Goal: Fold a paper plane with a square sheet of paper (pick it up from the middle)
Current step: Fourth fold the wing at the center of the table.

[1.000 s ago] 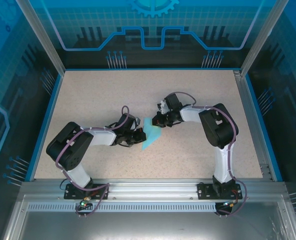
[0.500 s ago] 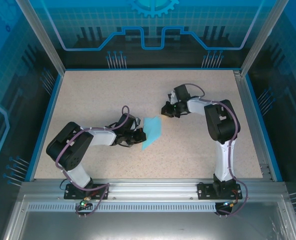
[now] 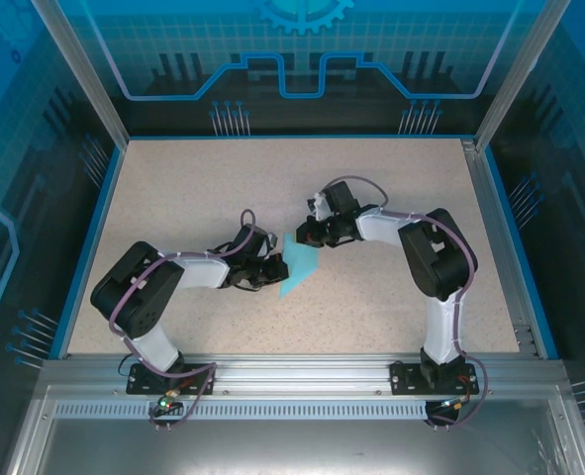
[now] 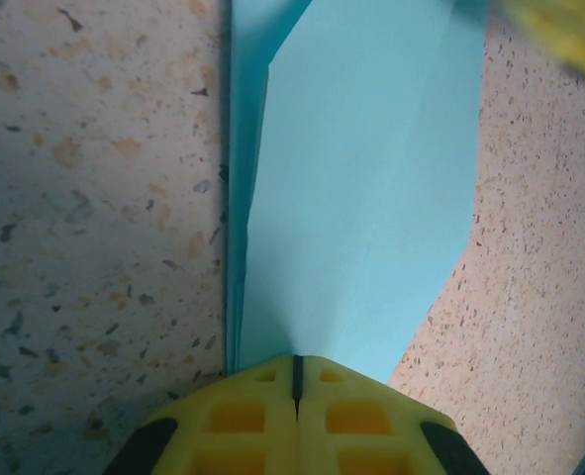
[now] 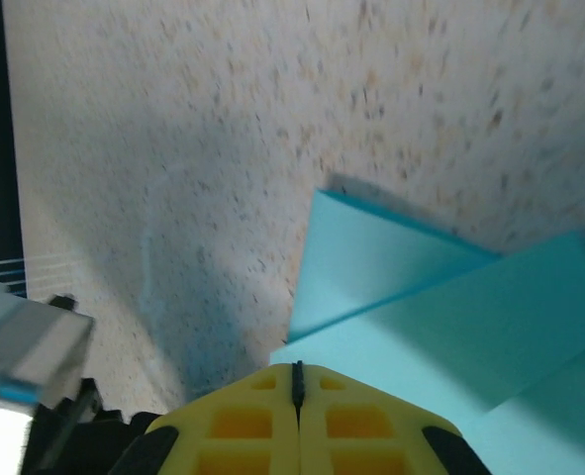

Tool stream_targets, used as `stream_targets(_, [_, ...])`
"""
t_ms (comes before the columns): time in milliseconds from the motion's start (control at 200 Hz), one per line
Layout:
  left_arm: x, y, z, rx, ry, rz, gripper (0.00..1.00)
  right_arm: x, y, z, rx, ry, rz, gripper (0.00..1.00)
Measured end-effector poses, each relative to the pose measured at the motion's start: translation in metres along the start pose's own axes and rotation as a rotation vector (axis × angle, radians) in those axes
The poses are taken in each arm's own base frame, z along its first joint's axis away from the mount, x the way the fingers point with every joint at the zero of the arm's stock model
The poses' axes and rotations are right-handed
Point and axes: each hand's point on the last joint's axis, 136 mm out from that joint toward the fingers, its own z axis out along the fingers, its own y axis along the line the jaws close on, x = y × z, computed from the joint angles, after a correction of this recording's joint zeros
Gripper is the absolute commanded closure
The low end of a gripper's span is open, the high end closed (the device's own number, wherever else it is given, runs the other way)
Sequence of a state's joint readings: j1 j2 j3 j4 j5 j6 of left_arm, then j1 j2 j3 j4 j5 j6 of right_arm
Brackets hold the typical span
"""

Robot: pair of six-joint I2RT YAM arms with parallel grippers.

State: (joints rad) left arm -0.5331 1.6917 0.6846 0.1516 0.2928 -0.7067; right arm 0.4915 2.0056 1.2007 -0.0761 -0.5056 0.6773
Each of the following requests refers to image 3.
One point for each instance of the light blue cloth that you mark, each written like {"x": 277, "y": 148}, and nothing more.
{"x": 302, "y": 264}

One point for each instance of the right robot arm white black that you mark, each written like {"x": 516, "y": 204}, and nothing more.
{"x": 440, "y": 257}

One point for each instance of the sheet metal tray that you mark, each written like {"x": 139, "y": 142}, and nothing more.
{"x": 297, "y": 445}

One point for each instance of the blue table edge strip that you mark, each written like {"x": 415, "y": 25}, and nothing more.
{"x": 92, "y": 247}
{"x": 517, "y": 247}

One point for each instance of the aluminium mounting rail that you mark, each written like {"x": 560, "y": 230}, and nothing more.
{"x": 297, "y": 373}

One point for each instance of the aluminium side rail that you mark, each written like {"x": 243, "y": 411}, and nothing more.
{"x": 487, "y": 198}

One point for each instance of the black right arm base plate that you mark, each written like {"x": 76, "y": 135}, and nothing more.
{"x": 403, "y": 381}

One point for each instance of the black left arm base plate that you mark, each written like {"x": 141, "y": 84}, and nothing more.
{"x": 136, "y": 386}

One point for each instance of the blue printed enclosure panel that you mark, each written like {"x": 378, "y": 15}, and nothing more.
{"x": 569, "y": 198}
{"x": 15, "y": 198}
{"x": 292, "y": 29}

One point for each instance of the aluminium frame post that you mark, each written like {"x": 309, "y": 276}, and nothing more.
{"x": 81, "y": 74}
{"x": 517, "y": 74}

